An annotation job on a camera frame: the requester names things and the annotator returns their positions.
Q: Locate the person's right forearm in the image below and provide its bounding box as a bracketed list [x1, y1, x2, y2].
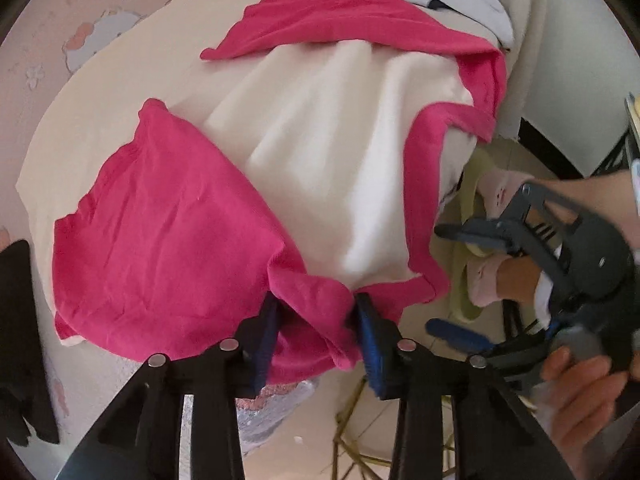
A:
[542, 167, 640, 253]

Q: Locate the dark furniture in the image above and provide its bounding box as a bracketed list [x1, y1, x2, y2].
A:
[517, 117, 586, 178]

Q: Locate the black cloth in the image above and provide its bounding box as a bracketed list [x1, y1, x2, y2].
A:
[0, 240, 61, 446]

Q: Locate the pink cartoon cat printed blanket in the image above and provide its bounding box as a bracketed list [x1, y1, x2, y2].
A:
[0, 0, 321, 456]

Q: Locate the person's right hand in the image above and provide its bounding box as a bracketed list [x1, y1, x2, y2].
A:
[542, 347, 630, 461]

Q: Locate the cream garment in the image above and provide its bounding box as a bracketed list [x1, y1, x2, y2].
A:
[15, 0, 548, 348]

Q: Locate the gold metal stool frame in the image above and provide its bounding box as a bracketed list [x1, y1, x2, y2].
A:
[332, 375, 456, 466]

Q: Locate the magenta garment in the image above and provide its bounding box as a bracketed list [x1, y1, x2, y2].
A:
[52, 0, 508, 371]

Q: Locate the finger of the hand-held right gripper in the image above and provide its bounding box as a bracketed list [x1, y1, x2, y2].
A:
[426, 317, 501, 358]
[435, 220, 521, 256]

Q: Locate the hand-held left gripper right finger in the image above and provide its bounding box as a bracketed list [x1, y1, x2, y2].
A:
[355, 294, 576, 480]

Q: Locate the pale green slipper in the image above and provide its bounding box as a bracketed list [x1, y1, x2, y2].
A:
[448, 240, 488, 322]
[462, 146, 503, 226]

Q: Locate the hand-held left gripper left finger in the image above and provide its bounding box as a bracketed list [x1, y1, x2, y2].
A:
[57, 294, 280, 480]

